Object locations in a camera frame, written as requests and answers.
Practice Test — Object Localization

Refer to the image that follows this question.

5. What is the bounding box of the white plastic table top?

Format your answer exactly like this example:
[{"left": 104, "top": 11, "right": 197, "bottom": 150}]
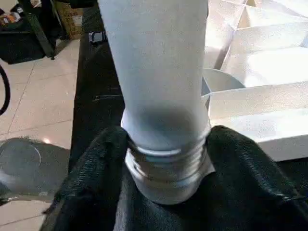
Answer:
[{"left": 201, "top": 0, "right": 308, "bottom": 162}]

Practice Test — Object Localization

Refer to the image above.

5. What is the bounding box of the white plastic table leg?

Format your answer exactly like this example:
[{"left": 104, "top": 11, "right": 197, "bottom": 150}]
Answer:
[{"left": 97, "top": 0, "right": 217, "bottom": 205}]

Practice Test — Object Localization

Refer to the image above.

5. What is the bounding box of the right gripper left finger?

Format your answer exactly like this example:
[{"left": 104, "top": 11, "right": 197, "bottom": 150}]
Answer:
[{"left": 42, "top": 126, "right": 129, "bottom": 231}]

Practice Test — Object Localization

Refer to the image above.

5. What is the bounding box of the black side table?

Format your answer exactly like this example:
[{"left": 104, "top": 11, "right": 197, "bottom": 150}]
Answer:
[{"left": 18, "top": 0, "right": 97, "bottom": 61}]

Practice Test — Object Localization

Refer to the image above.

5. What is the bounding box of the black work mat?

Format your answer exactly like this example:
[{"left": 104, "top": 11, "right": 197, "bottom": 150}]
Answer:
[{"left": 68, "top": 7, "right": 308, "bottom": 231}]

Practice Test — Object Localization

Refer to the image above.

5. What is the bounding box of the brown cardboard box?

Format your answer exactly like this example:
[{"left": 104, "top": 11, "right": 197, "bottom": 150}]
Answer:
[{"left": 57, "top": 7, "right": 84, "bottom": 40}]

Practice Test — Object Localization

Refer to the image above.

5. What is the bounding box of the black floor bag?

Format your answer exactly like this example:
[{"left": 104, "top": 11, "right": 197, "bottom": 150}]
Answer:
[{"left": 0, "top": 7, "right": 64, "bottom": 65}]

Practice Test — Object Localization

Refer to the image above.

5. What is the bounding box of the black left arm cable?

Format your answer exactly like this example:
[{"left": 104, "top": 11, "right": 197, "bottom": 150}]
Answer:
[{"left": 0, "top": 64, "right": 12, "bottom": 116}]

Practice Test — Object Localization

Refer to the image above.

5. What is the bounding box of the grey robot body shell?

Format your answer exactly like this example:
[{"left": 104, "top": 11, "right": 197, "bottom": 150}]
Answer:
[{"left": 0, "top": 137, "right": 72, "bottom": 202}]

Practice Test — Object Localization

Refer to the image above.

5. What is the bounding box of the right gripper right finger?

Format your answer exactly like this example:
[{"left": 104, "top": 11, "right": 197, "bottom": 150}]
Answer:
[{"left": 205, "top": 125, "right": 308, "bottom": 231}]

